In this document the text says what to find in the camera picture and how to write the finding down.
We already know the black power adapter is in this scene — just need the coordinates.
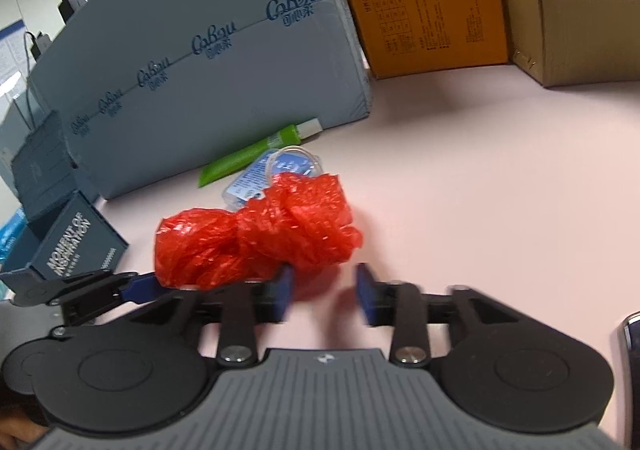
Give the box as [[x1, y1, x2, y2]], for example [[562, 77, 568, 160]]
[[58, 0, 87, 22], [30, 32, 52, 60]]

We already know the black power adapter left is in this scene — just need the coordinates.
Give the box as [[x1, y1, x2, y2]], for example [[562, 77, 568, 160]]
[[30, 32, 52, 60]]

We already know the black power adapter middle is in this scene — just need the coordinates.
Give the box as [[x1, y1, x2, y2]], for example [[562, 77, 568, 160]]
[[58, 0, 87, 22]]

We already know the brown cardboard box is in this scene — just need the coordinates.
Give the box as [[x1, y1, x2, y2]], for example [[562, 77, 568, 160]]
[[504, 0, 639, 88]]

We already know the right light blue carton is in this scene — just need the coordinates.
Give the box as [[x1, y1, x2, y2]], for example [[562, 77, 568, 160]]
[[29, 0, 371, 198]]

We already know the blue box at left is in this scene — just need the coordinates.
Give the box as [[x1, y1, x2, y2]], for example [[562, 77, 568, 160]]
[[0, 207, 27, 266]]

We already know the person's left hand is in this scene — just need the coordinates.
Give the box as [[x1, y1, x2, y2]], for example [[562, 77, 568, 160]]
[[0, 396, 49, 449]]

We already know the red plastic bag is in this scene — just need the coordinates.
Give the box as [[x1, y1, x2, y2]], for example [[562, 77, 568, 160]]
[[154, 173, 363, 291]]

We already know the blue wet wipes pack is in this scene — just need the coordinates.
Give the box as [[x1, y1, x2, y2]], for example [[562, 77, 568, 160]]
[[222, 146, 323, 212]]

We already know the green tube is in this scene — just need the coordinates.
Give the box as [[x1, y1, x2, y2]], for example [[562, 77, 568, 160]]
[[198, 118, 323, 188]]

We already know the blue container storage box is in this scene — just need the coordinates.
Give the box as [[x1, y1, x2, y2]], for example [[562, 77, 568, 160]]
[[1, 112, 128, 291]]

